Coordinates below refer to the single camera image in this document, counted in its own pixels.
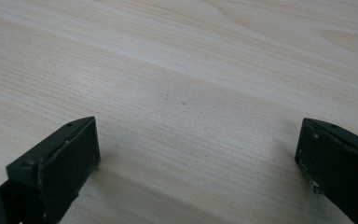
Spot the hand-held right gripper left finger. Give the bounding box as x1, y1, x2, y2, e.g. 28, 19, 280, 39
0, 116, 102, 224

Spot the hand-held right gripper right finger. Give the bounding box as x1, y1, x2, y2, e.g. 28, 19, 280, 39
294, 117, 358, 224

